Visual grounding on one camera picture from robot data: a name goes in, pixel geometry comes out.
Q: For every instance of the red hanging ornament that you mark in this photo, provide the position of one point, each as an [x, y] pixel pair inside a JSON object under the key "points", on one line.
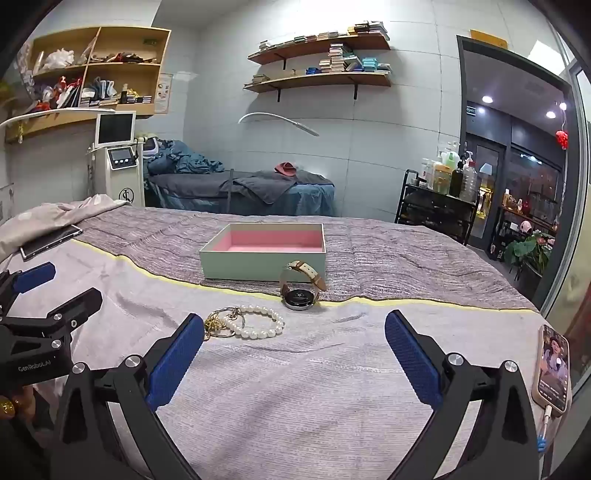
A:
{"points": [[562, 138]]}

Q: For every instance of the yellow door sign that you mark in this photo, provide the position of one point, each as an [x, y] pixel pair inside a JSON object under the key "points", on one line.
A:
{"points": [[488, 39]]}

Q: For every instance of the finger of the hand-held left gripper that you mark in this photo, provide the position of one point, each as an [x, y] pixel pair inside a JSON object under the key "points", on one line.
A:
{"points": [[33, 277], [78, 304]]}

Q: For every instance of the thin silver bangle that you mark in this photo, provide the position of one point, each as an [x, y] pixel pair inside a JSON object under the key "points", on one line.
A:
{"points": [[238, 310]]}

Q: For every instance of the row of small boxes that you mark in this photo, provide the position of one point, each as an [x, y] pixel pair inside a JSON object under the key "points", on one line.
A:
{"points": [[369, 26]]}

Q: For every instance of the red cloth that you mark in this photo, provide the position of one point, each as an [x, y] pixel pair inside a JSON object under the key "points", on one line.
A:
{"points": [[285, 169]]}

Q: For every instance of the green potted plant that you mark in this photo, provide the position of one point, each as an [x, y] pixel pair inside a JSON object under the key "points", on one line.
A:
{"points": [[526, 251]]}

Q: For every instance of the smartphone with lit screen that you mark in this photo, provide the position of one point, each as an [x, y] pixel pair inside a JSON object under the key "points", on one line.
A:
{"points": [[551, 369]]}

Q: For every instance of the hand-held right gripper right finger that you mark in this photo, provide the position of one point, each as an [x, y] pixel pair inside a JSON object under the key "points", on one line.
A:
{"points": [[413, 364]]}

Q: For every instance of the white beauty machine with screen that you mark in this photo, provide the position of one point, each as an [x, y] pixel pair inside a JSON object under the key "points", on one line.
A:
{"points": [[120, 177]]}

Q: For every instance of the person's left hand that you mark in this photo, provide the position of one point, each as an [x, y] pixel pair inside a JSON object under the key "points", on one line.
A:
{"points": [[18, 402]]}

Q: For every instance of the dark tablet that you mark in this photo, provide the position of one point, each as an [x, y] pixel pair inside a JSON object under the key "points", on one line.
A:
{"points": [[51, 242]]}

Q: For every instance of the white crumpled sheet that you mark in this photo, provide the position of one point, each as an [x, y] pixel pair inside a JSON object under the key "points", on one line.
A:
{"points": [[37, 217]]}

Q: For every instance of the dark grey towel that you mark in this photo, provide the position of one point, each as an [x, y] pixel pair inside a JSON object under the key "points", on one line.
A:
{"points": [[263, 184]]}

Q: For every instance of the gold charm jewelry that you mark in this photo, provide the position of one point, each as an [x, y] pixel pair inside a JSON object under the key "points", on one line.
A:
{"points": [[213, 325]]}

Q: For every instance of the white plastic bag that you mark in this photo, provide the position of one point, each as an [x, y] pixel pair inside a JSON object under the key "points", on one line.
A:
{"points": [[57, 59]]}

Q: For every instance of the white face mask device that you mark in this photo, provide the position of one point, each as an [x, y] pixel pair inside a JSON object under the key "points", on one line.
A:
{"points": [[151, 146]]}

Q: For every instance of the black trolley cart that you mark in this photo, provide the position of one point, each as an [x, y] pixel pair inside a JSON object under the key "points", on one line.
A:
{"points": [[434, 212]]}

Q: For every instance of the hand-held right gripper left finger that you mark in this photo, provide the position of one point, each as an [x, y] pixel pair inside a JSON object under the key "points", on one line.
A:
{"points": [[173, 364]]}

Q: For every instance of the group of bottles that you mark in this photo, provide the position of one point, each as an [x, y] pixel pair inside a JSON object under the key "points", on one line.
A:
{"points": [[443, 177]]}

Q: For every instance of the wooden wall cabinet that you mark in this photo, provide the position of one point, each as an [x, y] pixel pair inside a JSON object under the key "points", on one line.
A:
{"points": [[134, 39]]}

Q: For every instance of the crumpled blue blanket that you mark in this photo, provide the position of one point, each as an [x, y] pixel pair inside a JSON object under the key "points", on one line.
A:
{"points": [[184, 161]]}

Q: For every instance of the grey blanket with yellow edge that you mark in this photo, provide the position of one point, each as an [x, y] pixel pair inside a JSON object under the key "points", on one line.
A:
{"points": [[300, 383]]}

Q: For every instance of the green box with pink lining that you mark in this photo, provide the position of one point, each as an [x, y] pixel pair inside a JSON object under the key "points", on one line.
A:
{"points": [[240, 265]]}

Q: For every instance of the massage bed with blue cover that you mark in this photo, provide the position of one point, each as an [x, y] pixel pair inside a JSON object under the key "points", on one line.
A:
{"points": [[304, 201]]}

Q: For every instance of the purple grey striped blanket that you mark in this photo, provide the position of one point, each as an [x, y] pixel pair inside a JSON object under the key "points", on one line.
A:
{"points": [[392, 263]]}

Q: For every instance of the pile of red white packets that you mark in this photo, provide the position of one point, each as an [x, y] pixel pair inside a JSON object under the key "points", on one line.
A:
{"points": [[60, 92]]}

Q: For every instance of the pile of folded cloths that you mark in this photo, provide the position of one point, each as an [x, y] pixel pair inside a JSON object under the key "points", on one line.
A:
{"points": [[99, 90]]}

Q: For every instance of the row of dark small cases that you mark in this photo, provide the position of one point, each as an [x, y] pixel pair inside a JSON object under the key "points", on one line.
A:
{"points": [[136, 98]]}

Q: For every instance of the wall shelves with small boxes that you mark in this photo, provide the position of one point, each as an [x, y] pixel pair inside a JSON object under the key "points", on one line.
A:
{"points": [[339, 57]]}

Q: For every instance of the wall poster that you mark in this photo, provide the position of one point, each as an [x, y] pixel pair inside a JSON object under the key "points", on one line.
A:
{"points": [[163, 92]]}

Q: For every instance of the wooden wall shelf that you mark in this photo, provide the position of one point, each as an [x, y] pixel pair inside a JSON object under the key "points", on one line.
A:
{"points": [[323, 45], [323, 79]]}

